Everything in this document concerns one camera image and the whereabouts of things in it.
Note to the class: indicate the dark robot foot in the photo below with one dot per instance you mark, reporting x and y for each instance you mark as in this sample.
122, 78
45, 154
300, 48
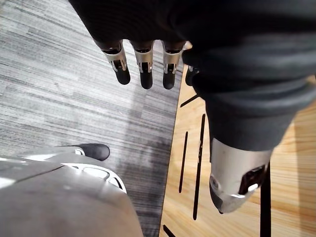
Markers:
95, 151

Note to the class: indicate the black metal post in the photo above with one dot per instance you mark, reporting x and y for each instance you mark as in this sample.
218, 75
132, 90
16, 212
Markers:
266, 202

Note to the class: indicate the black metal floor bar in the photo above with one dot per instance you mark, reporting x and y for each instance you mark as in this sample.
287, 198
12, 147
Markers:
168, 231
183, 163
199, 168
189, 100

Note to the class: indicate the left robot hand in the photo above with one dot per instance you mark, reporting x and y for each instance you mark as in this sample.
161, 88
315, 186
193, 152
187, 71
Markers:
247, 74

